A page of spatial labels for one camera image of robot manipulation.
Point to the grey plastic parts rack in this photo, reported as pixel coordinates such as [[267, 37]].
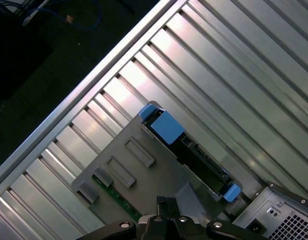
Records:
[[154, 185]]

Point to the grey power supply unit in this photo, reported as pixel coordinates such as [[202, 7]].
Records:
[[289, 225]]

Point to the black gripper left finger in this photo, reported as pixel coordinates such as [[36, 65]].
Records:
[[156, 230]]

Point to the green RAM stick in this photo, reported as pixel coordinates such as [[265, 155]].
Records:
[[114, 195]]

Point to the black open PC case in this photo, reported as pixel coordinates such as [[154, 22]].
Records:
[[281, 197]]

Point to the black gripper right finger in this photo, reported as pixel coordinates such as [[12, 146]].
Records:
[[186, 230]]

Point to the hard disk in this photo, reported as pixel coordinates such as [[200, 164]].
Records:
[[201, 162]]

